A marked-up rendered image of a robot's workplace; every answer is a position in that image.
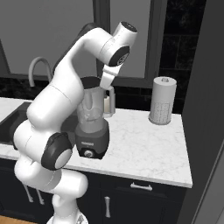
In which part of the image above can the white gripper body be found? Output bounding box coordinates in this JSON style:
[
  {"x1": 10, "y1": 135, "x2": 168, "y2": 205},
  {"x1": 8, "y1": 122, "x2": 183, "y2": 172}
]
[{"x1": 99, "y1": 66, "x2": 123, "y2": 90}]

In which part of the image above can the grey blender with clear jar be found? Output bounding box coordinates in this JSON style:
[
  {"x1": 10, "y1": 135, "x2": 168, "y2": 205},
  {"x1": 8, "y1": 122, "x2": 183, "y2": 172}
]
[{"x1": 73, "y1": 76, "x2": 116, "y2": 160}]

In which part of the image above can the dark framed window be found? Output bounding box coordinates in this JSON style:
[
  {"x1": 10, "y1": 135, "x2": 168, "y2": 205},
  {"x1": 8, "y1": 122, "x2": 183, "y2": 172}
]
[{"x1": 0, "y1": 0, "x2": 169, "y2": 88}]

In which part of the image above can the white paper towel roll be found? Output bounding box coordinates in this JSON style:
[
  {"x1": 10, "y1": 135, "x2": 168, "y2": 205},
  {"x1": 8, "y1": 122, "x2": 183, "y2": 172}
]
[{"x1": 148, "y1": 76, "x2": 178, "y2": 126}]

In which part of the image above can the grey curved tap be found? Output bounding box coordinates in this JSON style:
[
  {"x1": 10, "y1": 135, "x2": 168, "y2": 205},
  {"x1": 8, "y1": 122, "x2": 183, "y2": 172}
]
[{"x1": 27, "y1": 56, "x2": 53, "y2": 88}]

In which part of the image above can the dark grey tall cabinet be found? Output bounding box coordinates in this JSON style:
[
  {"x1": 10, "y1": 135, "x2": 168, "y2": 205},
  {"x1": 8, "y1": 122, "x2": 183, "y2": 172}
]
[{"x1": 176, "y1": 0, "x2": 224, "y2": 224}]

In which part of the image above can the dark sink basin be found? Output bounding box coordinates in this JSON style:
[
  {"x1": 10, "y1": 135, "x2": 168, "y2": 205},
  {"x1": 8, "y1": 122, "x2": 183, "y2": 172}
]
[{"x1": 0, "y1": 101, "x2": 33, "y2": 145}]

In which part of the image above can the dark drawer front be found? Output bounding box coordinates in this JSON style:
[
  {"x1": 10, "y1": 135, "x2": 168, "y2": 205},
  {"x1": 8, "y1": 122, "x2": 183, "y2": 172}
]
[{"x1": 100, "y1": 174, "x2": 187, "y2": 200}]

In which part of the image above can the dark cupboard door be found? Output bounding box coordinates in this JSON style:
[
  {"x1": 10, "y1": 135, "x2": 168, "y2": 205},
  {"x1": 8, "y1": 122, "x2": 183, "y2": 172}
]
[
  {"x1": 0, "y1": 158, "x2": 55, "y2": 223},
  {"x1": 100, "y1": 189, "x2": 179, "y2": 224}
]

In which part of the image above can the silver drawer handle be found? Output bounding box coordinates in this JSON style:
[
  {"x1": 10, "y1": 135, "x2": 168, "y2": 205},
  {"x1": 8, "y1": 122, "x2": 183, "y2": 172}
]
[{"x1": 129, "y1": 181, "x2": 153, "y2": 193}]

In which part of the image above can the silver cupboard door handle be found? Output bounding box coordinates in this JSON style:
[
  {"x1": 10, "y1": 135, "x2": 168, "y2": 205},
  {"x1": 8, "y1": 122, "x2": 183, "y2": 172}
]
[
  {"x1": 34, "y1": 187, "x2": 46, "y2": 206},
  {"x1": 103, "y1": 196, "x2": 112, "y2": 219},
  {"x1": 22, "y1": 183, "x2": 35, "y2": 204}
]

